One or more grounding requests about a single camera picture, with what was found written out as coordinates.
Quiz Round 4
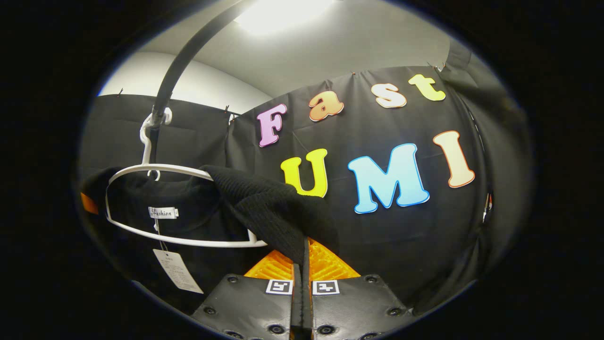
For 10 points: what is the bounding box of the black metal clothes rack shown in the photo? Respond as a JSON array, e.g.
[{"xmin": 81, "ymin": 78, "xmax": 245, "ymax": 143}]
[{"xmin": 149, "ymin": 0, "xmax": 255, "ymax": 165}]

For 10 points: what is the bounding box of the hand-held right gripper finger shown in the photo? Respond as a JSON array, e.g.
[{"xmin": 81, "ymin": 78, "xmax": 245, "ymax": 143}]
[
  {"xmin": 191, "ymin": 249, "xmax": 302, "ymax": 340},
  {"xmin": 302, "ymin": 238, "xmax": 416, "ymax": 340}
]

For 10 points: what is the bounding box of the black backdrop cloth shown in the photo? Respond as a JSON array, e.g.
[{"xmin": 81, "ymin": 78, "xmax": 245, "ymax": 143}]
[{"xmin": 78, "ymin": 38, "xmax": 534, "ymax": 315}]

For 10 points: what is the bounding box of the large ceiling light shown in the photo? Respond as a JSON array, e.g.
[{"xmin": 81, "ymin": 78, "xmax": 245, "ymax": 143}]
[{"xmin": 236, "ymin": 0, "xmax": 333, "ymax": 36}]

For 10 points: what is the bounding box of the black knit sweater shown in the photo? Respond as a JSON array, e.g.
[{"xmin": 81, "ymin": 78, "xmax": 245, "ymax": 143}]
[{"xmin": 78, "ymin": 164, "xmax": 340, "ymax": 312}]

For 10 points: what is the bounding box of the white plastic hanger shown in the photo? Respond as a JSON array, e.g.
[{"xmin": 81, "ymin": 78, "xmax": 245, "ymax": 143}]
[{"xmin": 105, "ymin": 108, "xmax": 268, "ymax": 248}]

